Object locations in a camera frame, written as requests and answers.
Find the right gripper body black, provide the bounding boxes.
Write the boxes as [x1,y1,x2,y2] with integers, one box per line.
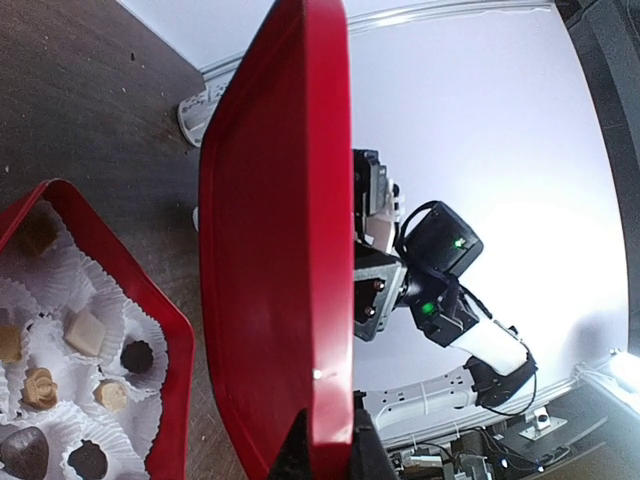
[354,242,407,342]

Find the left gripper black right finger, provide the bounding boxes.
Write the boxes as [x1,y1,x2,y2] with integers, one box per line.
[349,392,393,480]

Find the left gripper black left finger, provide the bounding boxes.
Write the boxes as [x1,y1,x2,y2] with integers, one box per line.
[269,409,312,480]

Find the red box base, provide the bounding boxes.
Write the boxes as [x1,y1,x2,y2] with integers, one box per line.
[1,179,195,479]

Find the red box lid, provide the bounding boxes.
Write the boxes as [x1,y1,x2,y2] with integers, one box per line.
[199,1,354,479]

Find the dark heart chocolate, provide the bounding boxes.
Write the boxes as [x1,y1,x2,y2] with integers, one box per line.
[1,427,49,480]

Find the tan square chocolate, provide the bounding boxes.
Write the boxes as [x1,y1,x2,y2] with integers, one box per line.
[0,325,22,363]

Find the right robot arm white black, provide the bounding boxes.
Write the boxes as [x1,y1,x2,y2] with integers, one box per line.
[354,201,490,347]

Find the white paper liners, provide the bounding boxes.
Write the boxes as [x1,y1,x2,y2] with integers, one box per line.
[1,200,168,479]

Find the white mug orange inside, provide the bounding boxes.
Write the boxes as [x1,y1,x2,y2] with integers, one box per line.
[177,81,229,148]

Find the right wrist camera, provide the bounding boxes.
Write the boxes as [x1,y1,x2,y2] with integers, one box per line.
[353,149,404,254]

